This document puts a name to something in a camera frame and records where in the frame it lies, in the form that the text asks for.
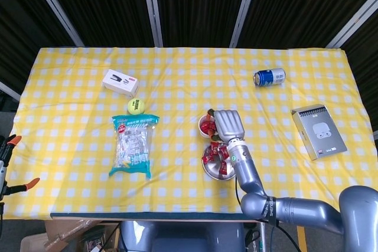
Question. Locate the white metal frame post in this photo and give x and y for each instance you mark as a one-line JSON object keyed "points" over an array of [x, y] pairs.
{"points": [[56, 7], [152, 7], [10, 92], [354, 24], [245, 7]]}

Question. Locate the yellow tennis ball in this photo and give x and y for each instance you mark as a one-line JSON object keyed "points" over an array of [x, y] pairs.
{"points": [[136, 106]]}

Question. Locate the robot left hand orange fingertips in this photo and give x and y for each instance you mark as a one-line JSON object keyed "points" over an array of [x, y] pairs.
{"points": [[3, 175]]}

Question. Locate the grey earbuds box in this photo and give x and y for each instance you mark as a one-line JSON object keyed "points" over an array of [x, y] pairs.
{"points": [[320, 134]]}

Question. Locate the robot right hand orange fingertips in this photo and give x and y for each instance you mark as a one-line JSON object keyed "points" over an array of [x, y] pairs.
{"points": [[230, 123]]}

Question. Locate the white paper cup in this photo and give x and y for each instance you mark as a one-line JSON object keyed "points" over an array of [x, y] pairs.
{"points": [[203, 135]]}

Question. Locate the blue silver drink can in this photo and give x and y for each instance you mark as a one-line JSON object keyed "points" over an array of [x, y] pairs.
{"points": [[271, 77]]}

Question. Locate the dark pleated backdrop curtain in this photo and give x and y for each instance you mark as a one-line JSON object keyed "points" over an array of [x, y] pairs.
{"points": [[200, 4]]}

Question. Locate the grey robot torso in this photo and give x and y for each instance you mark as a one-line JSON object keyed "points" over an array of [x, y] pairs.
{"points": [[183, 237]]}

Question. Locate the teal clear snack bag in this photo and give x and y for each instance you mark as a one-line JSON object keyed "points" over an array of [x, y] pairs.
{"points": [[133, 145]]}

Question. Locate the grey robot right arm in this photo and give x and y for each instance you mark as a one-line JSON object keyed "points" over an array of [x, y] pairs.
{"points": [[245, 169]]}

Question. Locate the yellow white checked tablecloth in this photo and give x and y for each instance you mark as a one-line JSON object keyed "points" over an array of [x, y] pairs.
{"points": [[177, 72]]}

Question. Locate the beige cardboard box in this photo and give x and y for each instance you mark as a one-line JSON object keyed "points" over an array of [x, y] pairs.
{"points": [[31, 244]]}

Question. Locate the white stapler box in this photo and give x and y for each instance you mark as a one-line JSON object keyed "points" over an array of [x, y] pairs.
{"points": [[119, 82]]}

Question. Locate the brown cardboard sheet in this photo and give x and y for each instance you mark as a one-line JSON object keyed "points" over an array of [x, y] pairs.
{"points": [[68, 231]]}

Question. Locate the red candy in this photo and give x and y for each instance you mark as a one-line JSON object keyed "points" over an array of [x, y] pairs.
{"points": [[213, 146], [203, 126], [223, 151], [223, 168], [207, 155], [209, 128]]}

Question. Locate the silver metal plate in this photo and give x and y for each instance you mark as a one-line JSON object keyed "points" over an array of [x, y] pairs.
{"points": [[212, 170]]}

